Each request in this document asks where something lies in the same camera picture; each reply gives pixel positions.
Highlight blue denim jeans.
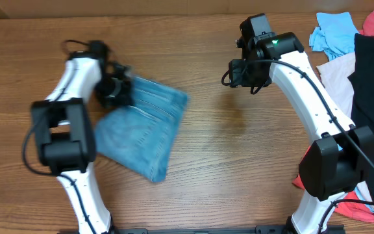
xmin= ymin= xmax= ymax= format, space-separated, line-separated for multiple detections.
xmin=94 ymin=77 xmax=190 ymax=183

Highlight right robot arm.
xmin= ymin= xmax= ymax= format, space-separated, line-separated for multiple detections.
xmin=221 ymin=14 xmax=374 ymax=233

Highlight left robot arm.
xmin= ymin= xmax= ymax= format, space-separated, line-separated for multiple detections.
xmin=21 ymin=40 xmax=133 ymax=233

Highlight white cloth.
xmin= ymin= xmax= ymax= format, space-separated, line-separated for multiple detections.
xmin=317 ymin=53 xmax=374 ymax=223

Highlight light blue shirt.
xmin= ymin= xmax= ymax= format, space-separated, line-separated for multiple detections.
xmin=308 ymin=12 xmax=374 ymax=214

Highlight red shirt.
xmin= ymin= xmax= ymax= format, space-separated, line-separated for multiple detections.
xmin=309 ymin=11 xmax=374 ymax=223

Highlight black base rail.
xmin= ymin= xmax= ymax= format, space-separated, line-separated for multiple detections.
xmin=112 ymin=225 xmax=285 ymax=234

